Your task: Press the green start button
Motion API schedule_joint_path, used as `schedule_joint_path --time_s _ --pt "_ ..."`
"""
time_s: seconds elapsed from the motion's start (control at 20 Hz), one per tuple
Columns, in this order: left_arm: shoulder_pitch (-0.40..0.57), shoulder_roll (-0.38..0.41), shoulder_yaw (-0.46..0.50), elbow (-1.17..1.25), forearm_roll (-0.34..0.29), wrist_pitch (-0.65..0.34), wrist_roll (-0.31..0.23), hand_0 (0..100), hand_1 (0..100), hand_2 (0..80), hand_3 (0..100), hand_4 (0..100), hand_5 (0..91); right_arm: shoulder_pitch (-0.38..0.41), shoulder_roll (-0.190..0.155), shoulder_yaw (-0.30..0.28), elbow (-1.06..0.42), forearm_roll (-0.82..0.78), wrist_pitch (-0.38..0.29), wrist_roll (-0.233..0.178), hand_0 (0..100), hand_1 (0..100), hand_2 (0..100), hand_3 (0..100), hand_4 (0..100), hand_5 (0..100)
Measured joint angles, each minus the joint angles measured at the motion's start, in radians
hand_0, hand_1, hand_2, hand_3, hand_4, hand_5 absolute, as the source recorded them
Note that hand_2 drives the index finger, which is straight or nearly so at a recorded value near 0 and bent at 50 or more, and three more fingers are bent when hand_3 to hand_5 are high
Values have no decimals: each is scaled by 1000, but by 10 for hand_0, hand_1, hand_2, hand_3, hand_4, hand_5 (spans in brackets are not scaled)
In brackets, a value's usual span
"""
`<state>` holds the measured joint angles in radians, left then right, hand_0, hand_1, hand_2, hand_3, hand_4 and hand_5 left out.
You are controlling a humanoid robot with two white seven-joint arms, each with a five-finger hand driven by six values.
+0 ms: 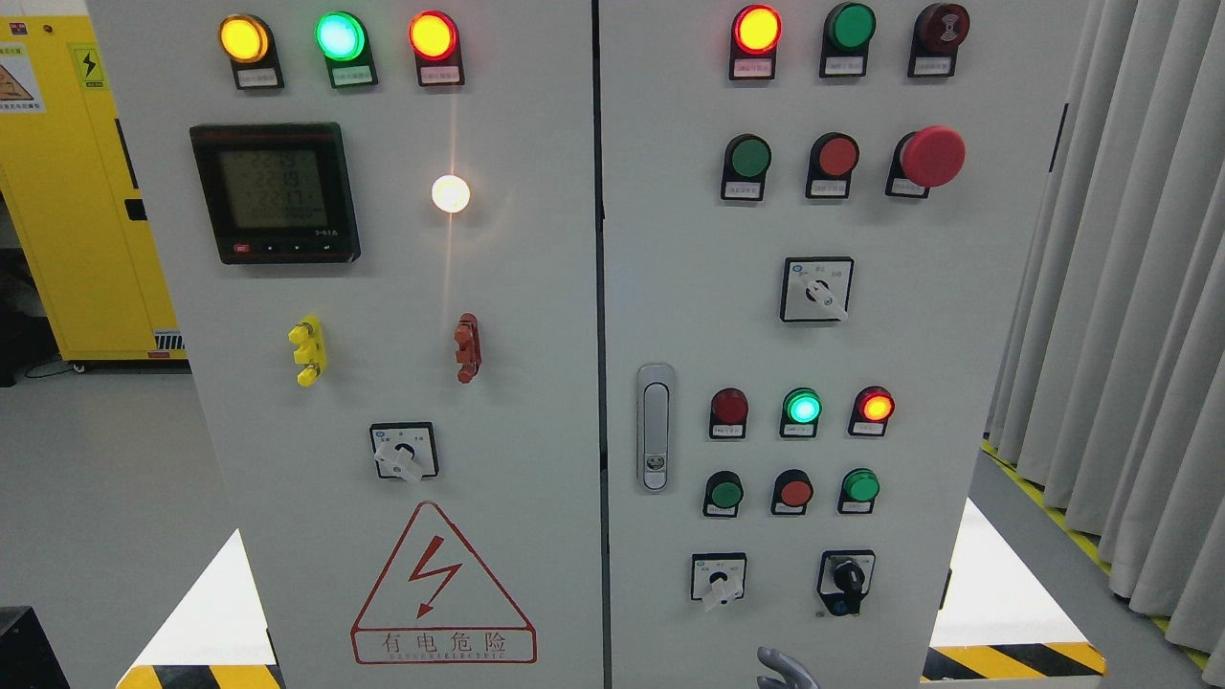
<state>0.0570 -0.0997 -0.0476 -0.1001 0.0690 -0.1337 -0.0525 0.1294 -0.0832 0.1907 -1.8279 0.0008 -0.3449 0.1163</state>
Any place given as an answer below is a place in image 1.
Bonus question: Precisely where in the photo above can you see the red lit indicator light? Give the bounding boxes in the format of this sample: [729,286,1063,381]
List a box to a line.
[846,387,894,436]

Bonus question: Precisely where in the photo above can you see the red indicator light top left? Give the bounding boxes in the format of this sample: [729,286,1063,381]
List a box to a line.
[407,10,466,87]

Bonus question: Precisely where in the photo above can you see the silver cabinet door handle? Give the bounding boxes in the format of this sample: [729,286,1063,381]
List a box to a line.
[637,365,677,492]

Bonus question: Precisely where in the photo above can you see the red push button lower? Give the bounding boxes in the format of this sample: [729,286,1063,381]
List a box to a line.
[771,468,813,516]

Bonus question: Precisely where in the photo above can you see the black digital power meter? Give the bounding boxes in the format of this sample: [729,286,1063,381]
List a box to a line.
[189,123,363,265]

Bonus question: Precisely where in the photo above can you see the yellow safety cabinet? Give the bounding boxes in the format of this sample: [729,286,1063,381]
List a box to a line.
[1,13,187,367]

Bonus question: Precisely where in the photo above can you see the white rotary selector lower right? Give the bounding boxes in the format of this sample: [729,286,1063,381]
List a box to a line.
[690,552,748,611]

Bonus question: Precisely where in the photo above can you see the green indicator light top left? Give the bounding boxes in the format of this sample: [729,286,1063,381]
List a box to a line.
[314,11,379,89]

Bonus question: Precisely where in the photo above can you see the black key selector switch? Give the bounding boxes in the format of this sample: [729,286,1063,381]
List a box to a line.
[815,549,876,615]

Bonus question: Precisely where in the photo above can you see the white lit indicator lamp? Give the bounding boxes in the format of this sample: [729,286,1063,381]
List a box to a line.
[432,174,472,215]

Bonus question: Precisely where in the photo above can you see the white rotary selector upper right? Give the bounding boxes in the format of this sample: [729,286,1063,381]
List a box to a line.
[779,256,855,325]

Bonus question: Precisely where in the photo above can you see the white rotary selector left door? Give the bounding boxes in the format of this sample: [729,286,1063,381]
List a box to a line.
[368,421,440,481]

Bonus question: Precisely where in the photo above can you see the grey curtain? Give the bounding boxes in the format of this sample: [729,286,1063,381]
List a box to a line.
[989,1,1224,687]

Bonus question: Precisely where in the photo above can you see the red electric danger warning sticker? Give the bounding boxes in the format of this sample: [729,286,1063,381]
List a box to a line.
[350,501,538,664]

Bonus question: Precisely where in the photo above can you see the green indicator top right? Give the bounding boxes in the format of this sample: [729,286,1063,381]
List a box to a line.
[818,2,877,78]

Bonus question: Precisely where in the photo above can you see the red emergency stop mushroom button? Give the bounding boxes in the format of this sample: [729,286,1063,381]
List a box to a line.
[884,125,967,199]

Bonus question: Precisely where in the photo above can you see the grey electrical cabinet door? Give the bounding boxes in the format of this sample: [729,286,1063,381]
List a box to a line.
[89,1,603,688]
[599,1,1089,688]

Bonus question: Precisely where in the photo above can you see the grey electrical cabinet right door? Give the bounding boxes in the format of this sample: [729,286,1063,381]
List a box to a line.
[599,1,1089,688]

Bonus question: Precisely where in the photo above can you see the white rotary selector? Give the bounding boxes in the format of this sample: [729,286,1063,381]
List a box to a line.
[690,552,748,611]
[779,256,855,325]

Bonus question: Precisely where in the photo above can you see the green indicator light lower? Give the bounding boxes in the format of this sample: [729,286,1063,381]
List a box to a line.
[838,467,880,515]

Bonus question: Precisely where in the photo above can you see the red lit indicator top right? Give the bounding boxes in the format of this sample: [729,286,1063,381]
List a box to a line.
[729,2,783,81]

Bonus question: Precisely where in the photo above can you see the dark red buzzer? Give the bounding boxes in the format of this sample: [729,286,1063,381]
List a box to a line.
[907,2,970,78]

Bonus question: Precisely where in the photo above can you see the red terminal test block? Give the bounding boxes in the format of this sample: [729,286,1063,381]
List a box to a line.
[454,313,481,385]

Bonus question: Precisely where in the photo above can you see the yellow terminal test block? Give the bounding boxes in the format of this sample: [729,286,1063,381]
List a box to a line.
[287,315,328,387]

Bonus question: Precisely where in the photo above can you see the yellow indicator light top left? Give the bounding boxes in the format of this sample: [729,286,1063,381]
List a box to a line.
[218,13,284,89]

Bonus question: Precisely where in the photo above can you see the grey electrical cabinet left door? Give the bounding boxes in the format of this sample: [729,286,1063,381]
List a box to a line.
[89,1,603,688]

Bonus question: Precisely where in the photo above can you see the black box bottom left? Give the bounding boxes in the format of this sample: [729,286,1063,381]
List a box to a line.
[1,606,70,688]

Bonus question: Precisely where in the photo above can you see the green lit indicator light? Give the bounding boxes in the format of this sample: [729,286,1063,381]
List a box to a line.
[779,387,823,439]

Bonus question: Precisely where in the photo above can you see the green push button upper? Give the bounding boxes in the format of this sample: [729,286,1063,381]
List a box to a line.
[719,132,771,202]

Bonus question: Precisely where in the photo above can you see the red push button upper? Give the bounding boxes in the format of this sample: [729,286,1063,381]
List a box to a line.
[804,132,860,200]

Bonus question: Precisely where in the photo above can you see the dark red indicator light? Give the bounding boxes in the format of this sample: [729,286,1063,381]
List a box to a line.
[708,387,748,440]

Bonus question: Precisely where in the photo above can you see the green start push button lower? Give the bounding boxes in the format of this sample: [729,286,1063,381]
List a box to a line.
[702,470,744,519]

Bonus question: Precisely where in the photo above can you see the red push button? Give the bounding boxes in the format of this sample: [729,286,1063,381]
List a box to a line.
[771,468,813,516]
[804,132,860,200]

